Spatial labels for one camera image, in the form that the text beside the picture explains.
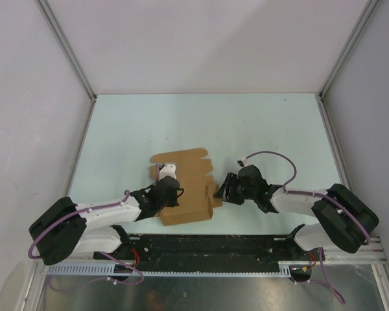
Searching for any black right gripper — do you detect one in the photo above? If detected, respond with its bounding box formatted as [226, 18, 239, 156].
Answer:
[213, 173, 256, 205]

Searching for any brown cardboard box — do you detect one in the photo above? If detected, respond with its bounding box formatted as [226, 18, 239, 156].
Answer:
[149, 148, 222, 226]

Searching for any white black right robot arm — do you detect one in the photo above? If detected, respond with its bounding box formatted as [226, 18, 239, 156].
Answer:
[214, 165, 379, 260]

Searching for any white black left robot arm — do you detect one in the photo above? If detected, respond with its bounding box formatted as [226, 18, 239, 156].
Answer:
[28, 176, 184, 266]

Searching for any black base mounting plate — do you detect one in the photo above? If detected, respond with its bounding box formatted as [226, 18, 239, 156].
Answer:
[110, 234, 309, 262]

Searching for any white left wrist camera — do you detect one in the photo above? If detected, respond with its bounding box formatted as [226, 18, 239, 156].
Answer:
[158, 163, 177, 180]

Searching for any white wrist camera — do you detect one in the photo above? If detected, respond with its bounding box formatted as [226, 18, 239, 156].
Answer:
[237, 157, 248, 167]
[158, 163, 177, 180]

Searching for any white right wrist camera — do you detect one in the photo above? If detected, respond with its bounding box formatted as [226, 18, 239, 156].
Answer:
[237, 157, 248, 167]

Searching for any grey slotted cable duct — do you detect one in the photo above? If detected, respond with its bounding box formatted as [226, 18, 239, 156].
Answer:
[46, 261, 291, 278]

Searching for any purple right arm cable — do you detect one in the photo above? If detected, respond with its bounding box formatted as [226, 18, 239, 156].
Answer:
[246, 151, 372, 244]

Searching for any left aluminium frame post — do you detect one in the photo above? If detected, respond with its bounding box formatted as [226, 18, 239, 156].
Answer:
[35, 0, 96, 101]

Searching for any aluminium frame post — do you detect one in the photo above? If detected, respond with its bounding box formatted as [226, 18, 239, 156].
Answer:
[319, 0, 382, 99]
[35, 0, 96, 101]

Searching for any right aluminium frame post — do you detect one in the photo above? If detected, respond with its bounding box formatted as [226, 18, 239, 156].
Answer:
[319, 0, 382, 99]

